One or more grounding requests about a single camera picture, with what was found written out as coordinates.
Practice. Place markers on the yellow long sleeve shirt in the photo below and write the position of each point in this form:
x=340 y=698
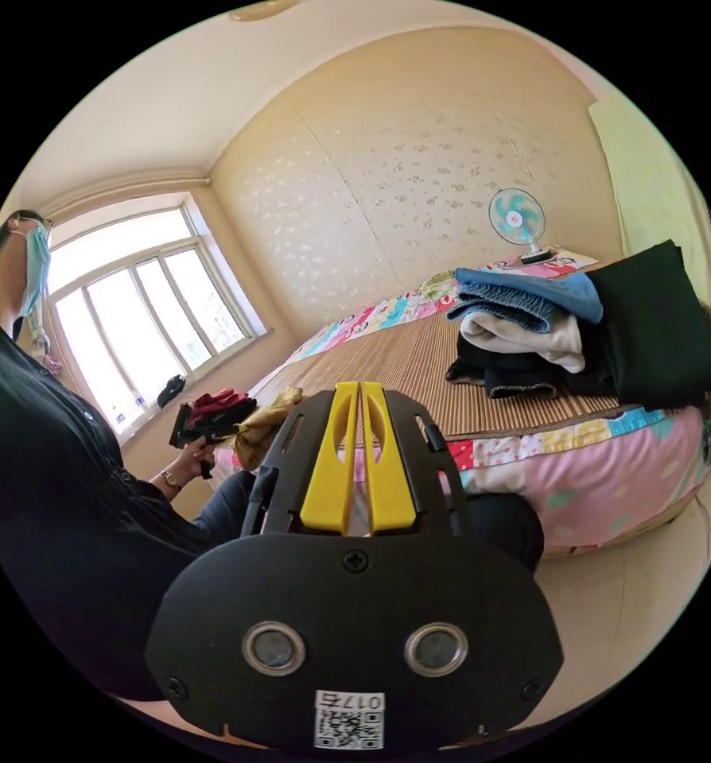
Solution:
x=267 y=424

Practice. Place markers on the window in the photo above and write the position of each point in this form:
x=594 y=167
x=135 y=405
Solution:
x=147 y=310

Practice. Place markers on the bed with woven mat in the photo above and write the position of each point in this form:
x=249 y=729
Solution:
x=403 y=360

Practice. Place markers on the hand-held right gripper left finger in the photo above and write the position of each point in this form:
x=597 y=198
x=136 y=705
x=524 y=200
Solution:
x=325 y=477

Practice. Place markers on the pale yellow curtain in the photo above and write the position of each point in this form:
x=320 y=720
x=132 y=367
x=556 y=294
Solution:
x=648 y=191

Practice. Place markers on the person's left forearm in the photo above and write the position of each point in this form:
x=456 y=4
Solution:
x=168 y=480

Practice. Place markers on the red garment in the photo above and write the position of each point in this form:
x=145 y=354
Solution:
x=221 y=400

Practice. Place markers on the person's left hand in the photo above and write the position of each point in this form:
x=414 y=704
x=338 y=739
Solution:
x=189 y=464

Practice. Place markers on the pile of clothes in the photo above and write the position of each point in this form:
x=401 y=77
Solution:
x=630 y=334

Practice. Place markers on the turquoise table fan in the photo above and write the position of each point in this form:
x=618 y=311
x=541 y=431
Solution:
x=515 y=219

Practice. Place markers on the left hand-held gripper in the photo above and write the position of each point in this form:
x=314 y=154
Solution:
x=189 y=428

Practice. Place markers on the person's body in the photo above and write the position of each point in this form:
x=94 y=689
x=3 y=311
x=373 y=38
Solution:
x=51 y=477

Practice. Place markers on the black bag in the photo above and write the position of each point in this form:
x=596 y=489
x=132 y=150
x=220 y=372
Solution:
x=171 y=390

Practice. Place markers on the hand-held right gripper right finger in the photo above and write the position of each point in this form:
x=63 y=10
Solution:
x=391 y=477

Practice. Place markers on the ceiling lamp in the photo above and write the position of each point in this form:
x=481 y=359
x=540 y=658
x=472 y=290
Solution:
x=263 y=9

